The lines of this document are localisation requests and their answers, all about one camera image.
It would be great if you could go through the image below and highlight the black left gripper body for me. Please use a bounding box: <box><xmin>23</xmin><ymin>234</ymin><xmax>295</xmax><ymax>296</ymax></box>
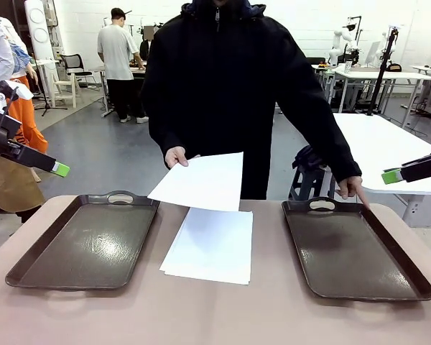
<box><xmin>0</xmin><ymin>109</ymin><xmax>22</xmax><ymax>162</ymax></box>

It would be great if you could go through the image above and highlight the white A4 paper sheet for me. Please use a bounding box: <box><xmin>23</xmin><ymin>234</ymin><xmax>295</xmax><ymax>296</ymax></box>
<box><xmin>147</xmin><ymin>151</ymin><xmax>244</xmax><ymax>213</ymax></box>
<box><xmin>164</xmin><ymin>207</ymin><xmax>254</xmax><ymax>286</ymax></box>

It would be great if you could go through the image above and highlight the right forearm black sleeve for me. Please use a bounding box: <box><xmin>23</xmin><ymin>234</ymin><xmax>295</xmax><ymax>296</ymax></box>
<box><xmin>143</xmin><ymin>89</ymin><xmax>186</xmax><ymax>155</ymax></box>

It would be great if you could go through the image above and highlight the left forearm black sleeve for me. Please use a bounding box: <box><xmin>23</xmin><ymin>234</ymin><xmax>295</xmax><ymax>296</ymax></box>
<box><xmin>294</xmin><ymin>96</ymin><xmax>363</xmax><ymax>184</ymax></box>

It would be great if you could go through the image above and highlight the person's left hand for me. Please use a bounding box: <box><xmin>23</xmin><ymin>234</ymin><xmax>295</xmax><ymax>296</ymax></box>
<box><xmin>335</xmin><ymin>175</ymin><xmax>371</xmax><ymax>211</ymax></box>

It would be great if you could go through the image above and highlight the person's right hand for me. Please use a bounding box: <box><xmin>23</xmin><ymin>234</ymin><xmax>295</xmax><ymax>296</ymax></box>
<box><xmin>164</xmin><ymin>145</ymin><xmax>190</xmax><ymax>170</ymax></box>

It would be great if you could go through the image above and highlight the brown fabric cover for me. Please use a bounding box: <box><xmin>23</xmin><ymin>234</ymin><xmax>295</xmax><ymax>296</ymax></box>
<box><xmin>0</xmin><ymin>154</ymin><xmax>47</xmax><ymax>213</ymax></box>

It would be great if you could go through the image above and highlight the large white table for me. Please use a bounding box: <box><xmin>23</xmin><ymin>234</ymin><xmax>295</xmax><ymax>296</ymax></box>
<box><xmin>332</xmin><ymin>112</ymin><xmax>431</xmax><ymax>228</ymax></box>

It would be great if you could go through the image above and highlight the thin black tripod stand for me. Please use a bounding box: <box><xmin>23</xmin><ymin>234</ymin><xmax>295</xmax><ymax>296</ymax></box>
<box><xmin>33</xmin><ymin>66</ymin><xmax>69</xmax><ymax>118</ymax></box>

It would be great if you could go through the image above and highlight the white lab table with equipment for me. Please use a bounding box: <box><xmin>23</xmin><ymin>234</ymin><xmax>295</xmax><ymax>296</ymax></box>
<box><xmin>411</xmin><ymin>64</ymin><xmax>431</xmax><ymax>109</ymax></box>

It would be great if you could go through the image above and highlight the white wooden chair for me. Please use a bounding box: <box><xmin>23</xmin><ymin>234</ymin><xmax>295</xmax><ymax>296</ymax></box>
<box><xmin>51</xmin><ymin>70</ymin><xmax>78</xmax><ymax>109</ymax></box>

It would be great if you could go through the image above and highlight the person in orange trousers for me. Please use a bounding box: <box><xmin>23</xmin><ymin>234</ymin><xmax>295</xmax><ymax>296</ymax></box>
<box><xmin>0</xmin><ymin>3</ymin><xmax>50</xmax><ymax>183</ymax></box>

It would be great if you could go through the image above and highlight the tall black tripod pole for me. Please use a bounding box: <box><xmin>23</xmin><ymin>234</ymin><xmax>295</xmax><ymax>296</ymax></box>
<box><xmin>366</xmin><ymin>25</ymin><xmax>399</xmax><ymax>116</ymax></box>

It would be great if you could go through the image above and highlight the brown plastic serving tray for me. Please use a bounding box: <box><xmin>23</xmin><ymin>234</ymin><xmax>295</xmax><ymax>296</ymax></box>
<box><xmin>5</xmin><ymin>190</ymin><xmax>162</xmax><ymax>291</ymax></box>
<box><xmin>281</xmin><ymin>196</ymin><xmax>431</xmax><ymax>302</ymax></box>

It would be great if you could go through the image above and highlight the long white lab table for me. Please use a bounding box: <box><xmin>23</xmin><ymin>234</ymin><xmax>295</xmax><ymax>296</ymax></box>
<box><xmin>330</xmin><ymin>65</ymin><xmax>431</xmax><ymax>113</ymax></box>

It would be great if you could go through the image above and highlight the black mesh office chair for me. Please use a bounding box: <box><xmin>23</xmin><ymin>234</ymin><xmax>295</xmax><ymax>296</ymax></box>
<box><xmin>59</xmin><ymin>53</ymin><xmax>98</xmax><ymax>89</ymax></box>

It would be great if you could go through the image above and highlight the small white background robot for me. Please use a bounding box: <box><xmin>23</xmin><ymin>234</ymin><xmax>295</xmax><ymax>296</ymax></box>
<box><xmin>376</xmin><ymin>30</ymin><xmax>394</xmax><ymax>62</ymax></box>

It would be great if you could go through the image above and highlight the black plastic step stool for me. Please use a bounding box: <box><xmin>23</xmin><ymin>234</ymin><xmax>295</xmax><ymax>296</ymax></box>
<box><xmin>289</xmin><ymin>163</ymin><xmax>337</xmax><ymax>201</ymax></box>

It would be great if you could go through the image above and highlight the white computer monitor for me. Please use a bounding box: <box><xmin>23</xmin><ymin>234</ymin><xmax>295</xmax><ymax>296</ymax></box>
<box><xmin>364</xmin><ymin>40</ymin><xmax>381</xmax><ymax>68</ymax></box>

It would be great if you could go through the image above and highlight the black cloth bag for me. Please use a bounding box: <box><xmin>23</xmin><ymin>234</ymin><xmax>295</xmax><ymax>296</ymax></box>
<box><xmin>292</xmin><ymin>144</ymin><xmax>328</xmax><ymax>170</ymax></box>

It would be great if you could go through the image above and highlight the white tower air conditioner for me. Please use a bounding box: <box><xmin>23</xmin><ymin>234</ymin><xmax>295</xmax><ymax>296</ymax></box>
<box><xmin>24</xmin><ymin>0</ymin><xmax>55</xmax><ymax>61</ymax></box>

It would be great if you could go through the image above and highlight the man in white t-shirt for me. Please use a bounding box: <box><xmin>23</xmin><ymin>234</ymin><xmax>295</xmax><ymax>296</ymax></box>
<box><xmin>96</xmin><ymin>7</ymin><xmax>150</xmax><ymax>124</ymax></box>

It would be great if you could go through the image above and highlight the seated person in dark top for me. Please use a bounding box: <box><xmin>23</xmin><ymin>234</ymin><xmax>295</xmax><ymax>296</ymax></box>
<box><xmin>139</xmin><ymin>24</ymin><xmax>155</xmax><ymax>62</ymax></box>

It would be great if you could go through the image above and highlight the person in black hooded jacket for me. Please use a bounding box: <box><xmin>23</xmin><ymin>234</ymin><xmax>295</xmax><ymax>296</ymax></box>
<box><xmin>140</xmin><ymin>0</ymin><xmax>363</xmax><ymax>201</ymax></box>

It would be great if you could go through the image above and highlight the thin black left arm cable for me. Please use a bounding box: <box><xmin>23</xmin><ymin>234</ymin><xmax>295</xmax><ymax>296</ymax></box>
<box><xmin>0</xmin><ymin>85</ymin><xmax>19</xmax><ymax>149</ymax></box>

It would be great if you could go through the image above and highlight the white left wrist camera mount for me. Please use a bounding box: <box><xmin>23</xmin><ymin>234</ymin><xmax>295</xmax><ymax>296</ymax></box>
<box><xmin>0</xmin><ymin>79</ymin><xmax>34</xmax><ymax>102</ymax></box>

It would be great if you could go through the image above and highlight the black overhead camera stand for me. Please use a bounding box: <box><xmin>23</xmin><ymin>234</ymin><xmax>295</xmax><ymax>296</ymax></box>
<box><xmin>346</xmin><ymin>15</ymin><xmax>363</xmax><ymax>51</ymax></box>

